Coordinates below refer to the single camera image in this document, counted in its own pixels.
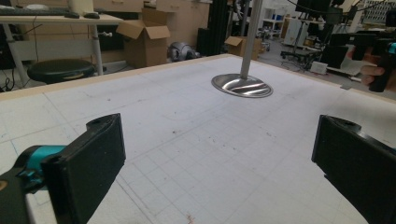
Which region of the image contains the grey round helmet-like device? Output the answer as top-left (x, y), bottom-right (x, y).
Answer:
top-left (167, 41), bottom-right (201, 63)

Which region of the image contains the white desk with metal legs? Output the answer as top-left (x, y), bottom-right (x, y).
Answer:
top-left (0, 13), bottom-right (124, 88)

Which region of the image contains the black keyboard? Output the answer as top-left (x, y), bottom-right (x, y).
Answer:
top-left (0, 7), bottom-right (71, 17)

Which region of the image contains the black round stool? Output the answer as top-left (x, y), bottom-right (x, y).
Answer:
top-left (26, 58), bottom-right (96, 85)

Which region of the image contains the small open cardboard box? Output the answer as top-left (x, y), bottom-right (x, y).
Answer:
top-left (224, 35), bottom-right (263, 62)

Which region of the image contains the white small box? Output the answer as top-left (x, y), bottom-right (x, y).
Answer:
top-left (309, 61), bottom-right (329, 76)

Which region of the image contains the black tall cabinet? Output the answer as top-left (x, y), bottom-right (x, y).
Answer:
top-left (196, 0), bottom-right (233, 57)

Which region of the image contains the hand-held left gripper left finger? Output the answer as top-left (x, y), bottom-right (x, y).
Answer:
top-left (0, 113), bottom-right (127, 224)

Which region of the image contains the large open cardboard box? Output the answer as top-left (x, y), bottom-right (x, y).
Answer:
top-left (116, 7), bottom-right (172, 69)

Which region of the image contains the black monitor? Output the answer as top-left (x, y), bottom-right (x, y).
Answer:
top-left (294, 0), bottom-right (332, 15)

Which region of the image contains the metal stand with round base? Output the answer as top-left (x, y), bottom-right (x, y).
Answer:
top-left (211, 0), bottom-right (275, 99)

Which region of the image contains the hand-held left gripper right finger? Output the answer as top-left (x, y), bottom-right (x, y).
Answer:
top-left (311, 114), bottom-right (396, 224)

